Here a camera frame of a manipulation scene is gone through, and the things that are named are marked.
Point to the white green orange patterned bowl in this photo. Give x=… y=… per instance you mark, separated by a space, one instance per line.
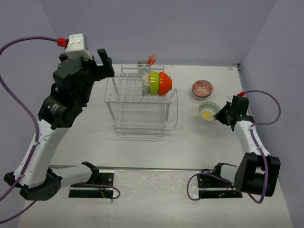
x=145 y=84

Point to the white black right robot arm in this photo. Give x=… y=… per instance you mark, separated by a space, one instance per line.
x=258 y=171

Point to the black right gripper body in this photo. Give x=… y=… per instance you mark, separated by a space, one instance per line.
x=232 y=110

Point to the orange clip on grey block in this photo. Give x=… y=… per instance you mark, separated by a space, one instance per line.
x=151 y=60

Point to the lime green bowl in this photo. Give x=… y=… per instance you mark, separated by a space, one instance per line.
x=154 y=83

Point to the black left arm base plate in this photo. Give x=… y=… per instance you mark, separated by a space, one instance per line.
x=104 y=178

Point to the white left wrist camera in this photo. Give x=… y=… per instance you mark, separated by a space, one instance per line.
x=77 y=47

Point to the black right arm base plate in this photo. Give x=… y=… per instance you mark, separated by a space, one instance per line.
x=211 y=188

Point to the yellow rim patterned bowl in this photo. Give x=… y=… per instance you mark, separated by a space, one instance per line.
x=208 y=110

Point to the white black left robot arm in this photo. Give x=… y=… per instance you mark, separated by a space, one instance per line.
x=70 y=93

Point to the white wire dish rack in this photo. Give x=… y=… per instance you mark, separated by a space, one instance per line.
x=134 y=113

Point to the red rim zigzag bowl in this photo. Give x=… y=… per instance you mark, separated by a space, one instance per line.
x=202 y=89

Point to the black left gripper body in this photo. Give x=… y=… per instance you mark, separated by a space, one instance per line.
x=94 y=72

